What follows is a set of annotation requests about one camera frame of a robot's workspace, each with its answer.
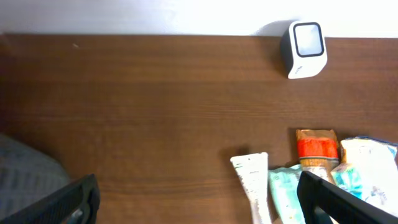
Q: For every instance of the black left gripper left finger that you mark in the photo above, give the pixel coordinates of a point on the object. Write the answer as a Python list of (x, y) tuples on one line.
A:
[(77, 202)]

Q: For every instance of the teal snack packet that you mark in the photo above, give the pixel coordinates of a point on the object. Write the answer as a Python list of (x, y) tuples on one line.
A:
[(283, 183)]

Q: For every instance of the white barcode scanner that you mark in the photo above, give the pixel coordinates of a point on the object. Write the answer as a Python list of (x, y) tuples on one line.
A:
[(303, 50)]

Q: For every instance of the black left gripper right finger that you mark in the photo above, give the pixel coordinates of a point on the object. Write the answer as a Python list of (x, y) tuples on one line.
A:
[(323, 202)]

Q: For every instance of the white cream tube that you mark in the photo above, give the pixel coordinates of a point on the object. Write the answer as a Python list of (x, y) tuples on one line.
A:
[(252, 171)]

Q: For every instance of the orange brown pasta packet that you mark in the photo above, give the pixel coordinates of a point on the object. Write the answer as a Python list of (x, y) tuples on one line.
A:
[(318, 152)]

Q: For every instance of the yellow blue chip bag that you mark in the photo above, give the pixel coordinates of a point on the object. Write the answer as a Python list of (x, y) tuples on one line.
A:
[(368, 171)]

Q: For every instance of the dark mesh basket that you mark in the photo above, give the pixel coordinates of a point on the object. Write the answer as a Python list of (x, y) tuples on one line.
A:
[(27, 176)]

